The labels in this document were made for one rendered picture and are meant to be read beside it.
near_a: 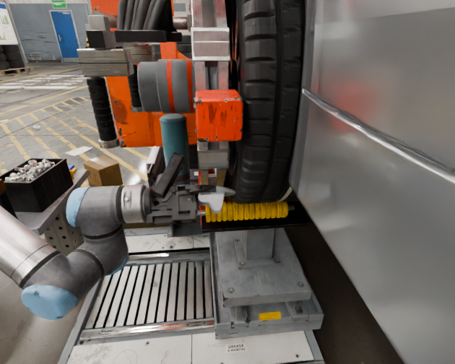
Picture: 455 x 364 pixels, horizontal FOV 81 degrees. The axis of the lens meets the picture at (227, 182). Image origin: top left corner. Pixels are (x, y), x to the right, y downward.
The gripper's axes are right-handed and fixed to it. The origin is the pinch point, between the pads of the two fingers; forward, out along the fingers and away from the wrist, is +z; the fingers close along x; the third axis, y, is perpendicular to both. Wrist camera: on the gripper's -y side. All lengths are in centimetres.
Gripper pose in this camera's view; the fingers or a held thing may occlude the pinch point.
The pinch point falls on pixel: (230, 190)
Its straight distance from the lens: 65.4
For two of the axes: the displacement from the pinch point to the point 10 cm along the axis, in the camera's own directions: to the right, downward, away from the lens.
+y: 0.7, 9.6, -2.9
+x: 0.7, -2.9, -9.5
